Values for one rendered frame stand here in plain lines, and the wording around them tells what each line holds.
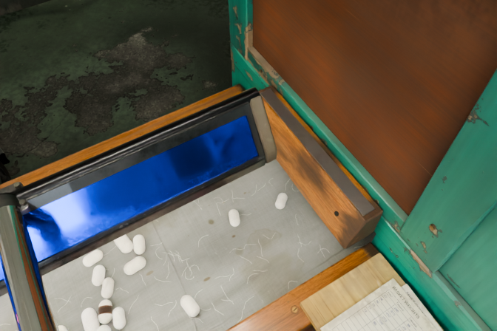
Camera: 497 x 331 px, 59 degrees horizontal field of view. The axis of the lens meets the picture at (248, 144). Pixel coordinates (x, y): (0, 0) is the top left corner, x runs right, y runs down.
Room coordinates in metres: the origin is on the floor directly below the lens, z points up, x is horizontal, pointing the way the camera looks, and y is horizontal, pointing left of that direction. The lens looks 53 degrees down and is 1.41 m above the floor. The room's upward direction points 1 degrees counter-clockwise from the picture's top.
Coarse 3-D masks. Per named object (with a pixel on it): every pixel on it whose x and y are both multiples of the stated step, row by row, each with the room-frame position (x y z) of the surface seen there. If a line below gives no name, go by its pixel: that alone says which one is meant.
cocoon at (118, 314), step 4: (116, 308) 0.20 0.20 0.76; (120, 308) 0.20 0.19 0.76; (112, 312) 0.20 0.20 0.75; (116, 312) 0.19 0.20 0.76; (120, 312) 0.19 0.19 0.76; (124, 312) 0.20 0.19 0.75; (112, 316) 0.19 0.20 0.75; (116, 316) 0.19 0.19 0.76; (120, 316) 0.19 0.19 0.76; (124, 316) 0.19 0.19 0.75; (116, 320) 0.18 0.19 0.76; (120, 320) 0.18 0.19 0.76; (124, 320) 0.18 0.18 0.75; (116, 324) 0.18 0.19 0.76; (120, 324) 0.18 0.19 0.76; (124, 324) 0.18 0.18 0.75; (116, 328) 0.17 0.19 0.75; (120, 328) 0.17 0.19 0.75
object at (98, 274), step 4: (96, 268) 0.26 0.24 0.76; (100, 268) 0.26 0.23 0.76; (104, 268) 0.26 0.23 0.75; (96, 272) 0.25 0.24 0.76; (100, 272) 0.25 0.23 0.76; (104, 272) 0.26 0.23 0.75; (92, 276) 0.25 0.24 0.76; (96, 276) 0.25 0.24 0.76; (100, 276) 0.25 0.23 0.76; (92, 280) 0.24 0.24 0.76; (96, 280) 0.24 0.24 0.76; (100, 280) 0.24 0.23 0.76; (96, 284) 0.24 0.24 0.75; (100, 284) 0.24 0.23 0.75
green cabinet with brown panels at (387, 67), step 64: (256, 0) 0.63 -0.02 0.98; (320, 0) 0.50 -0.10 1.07; (384, 0) 0.41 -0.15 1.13; (448, 0) 0.34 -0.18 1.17; (256, 64) 0.61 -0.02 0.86; (320, 64) 0.48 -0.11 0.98; (384, 64) 0.39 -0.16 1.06; (448, 64) 0.32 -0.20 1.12; (320, 128) 0.44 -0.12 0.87; (384, 128) 0.36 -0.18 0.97; (448, 128) 0.29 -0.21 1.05; (384, 192) 0.32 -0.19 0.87; (448, 192) 0.25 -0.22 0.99; (448, 256) 0.22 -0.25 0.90
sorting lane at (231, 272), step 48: (240, 192) 0.41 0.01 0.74; (288, 192) 0.40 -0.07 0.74; (192, 240) 0.31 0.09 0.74; (240, 240) 0.31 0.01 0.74; (288, 240) 0.31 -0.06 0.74; (336, 240) 0.31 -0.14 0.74; (48, 288) 0.24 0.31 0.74; (96, 288) 0.24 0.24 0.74; (144, 288) 0.23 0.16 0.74; (192, 288) 0.23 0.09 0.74; (240, 288) 0.23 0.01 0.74; (288, 288) 0.23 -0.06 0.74
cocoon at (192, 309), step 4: (184, 296) 0.22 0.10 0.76; (188, 296) 0.22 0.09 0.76; (180, 300) 0.21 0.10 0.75; (184, 300) 0.21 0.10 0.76; (188, 300) 0.21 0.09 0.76; (192, 300) 0.21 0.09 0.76; (184, 304) 0.20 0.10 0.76; (188, 304) 0.20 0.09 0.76; (192, 304) 0.20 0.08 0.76; (196, 304) 0.20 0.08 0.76; (184, 308) 0.20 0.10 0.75; (188, 308) 0.20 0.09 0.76; (192, 308) 0.20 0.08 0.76; (196, 308) 0.20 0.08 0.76; (188, 312) 0.19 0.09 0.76; (192, 312) 0.19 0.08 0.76; (196, 312) 0.19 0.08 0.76; (192, 316) 0.19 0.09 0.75
